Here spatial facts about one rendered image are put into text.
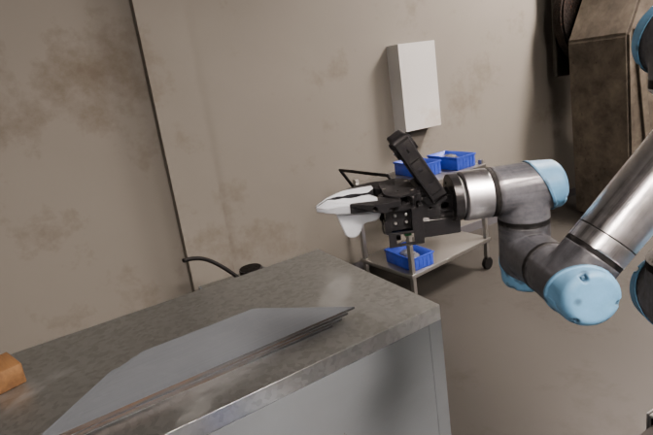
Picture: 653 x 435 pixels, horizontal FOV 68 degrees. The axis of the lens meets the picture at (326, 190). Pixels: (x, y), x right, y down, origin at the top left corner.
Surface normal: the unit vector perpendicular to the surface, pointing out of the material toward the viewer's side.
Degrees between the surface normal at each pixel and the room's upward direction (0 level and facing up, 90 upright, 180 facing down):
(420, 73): 90
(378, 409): 90
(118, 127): 90
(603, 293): 90
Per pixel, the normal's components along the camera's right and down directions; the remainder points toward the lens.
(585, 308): 0.04, 0.22
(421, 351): 0.52, 0.13
